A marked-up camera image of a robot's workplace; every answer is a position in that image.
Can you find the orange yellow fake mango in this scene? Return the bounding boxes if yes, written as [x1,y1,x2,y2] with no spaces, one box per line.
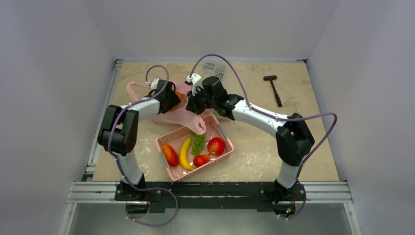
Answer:
[171,91,186,111]

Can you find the pink plastic bag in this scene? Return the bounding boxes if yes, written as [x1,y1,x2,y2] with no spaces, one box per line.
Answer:
[126,77,213,135]

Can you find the green fake grapes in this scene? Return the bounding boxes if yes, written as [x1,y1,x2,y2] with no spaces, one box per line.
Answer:
[191,133,206,156]

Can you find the red fake apple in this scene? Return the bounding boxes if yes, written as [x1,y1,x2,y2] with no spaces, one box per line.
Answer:
[207,137,226,156]

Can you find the red fake fruit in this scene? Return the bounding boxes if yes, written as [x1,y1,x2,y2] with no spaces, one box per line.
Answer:
[162,143,179,167]

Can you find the red orange fake pear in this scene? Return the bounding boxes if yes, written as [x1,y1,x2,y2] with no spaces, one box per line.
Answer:
[193,154,210,168]

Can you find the yellow fake banana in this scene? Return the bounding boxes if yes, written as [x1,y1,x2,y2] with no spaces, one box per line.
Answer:
[179,137,195,171]

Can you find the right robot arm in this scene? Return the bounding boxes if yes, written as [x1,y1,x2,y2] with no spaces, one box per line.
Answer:
[185,73,315,202]

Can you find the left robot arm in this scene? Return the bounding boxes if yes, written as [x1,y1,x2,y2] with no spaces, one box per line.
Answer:
[97,78,181,201]

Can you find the pink plastic basket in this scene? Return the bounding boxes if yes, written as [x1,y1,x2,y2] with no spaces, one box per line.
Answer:
[156,115,234,182]

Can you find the black hammer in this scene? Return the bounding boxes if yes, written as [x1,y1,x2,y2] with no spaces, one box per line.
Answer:
[263,75,283,107]

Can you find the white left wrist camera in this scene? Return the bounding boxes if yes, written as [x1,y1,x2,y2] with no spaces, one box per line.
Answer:
[146,77,160,90]

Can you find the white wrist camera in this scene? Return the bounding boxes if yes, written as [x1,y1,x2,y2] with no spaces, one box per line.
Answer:
[146,77,160,90]
[185,73,203,96]

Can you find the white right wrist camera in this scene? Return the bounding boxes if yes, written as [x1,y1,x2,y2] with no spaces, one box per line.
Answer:
[185,73,203,96]

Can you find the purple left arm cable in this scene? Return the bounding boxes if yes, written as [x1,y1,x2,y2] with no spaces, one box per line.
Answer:
[107,65,180,228]

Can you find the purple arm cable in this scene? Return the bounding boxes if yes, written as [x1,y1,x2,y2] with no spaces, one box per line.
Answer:
[188,53,339,221]
[107,65,180,228]

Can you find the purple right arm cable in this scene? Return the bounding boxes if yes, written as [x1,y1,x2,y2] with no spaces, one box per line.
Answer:
[188,53,339,221]

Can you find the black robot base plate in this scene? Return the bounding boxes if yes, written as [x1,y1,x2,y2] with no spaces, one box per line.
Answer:
[114,182,306,215]

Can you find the aluminium table frame rail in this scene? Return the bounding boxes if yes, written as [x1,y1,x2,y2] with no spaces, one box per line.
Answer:
[68,71,361,235]

